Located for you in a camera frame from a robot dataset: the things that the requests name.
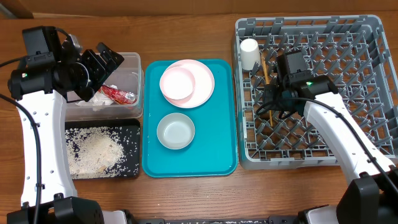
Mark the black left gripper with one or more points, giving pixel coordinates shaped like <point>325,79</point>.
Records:
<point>89,56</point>

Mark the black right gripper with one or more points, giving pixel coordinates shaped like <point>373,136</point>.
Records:
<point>270,102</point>

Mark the wooden chopstick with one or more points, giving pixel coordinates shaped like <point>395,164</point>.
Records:
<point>264,66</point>
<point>270,118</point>

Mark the white tissue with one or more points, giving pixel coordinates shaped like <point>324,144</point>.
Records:
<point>99,99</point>

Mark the red snack wrapper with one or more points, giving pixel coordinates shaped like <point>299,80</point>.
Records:
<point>120,97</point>

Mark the cream cup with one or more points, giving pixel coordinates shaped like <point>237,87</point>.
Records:
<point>250,54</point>

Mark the small pink plate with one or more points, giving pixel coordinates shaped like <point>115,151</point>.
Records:
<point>177,83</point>

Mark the white bowl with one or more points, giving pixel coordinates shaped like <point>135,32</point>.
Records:
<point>175,131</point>

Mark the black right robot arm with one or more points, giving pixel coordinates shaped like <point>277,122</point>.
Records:
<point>371,196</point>

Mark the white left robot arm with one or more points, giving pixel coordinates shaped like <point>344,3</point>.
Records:
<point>38,88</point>

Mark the clear plastic waste bin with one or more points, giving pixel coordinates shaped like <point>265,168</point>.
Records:
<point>128,77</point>

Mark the large pink plate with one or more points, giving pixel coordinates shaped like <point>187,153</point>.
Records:
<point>205,83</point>

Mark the black tray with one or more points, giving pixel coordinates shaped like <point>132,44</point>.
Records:
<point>133,124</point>

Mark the teal plastic tray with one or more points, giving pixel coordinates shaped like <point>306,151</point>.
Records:
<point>214,149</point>

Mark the spilled rice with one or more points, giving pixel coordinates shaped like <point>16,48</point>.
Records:
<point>93,151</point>

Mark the grey plastic dish rack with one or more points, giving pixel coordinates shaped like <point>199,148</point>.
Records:
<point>351,50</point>

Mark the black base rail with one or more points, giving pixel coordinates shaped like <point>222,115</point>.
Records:
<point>274,219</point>

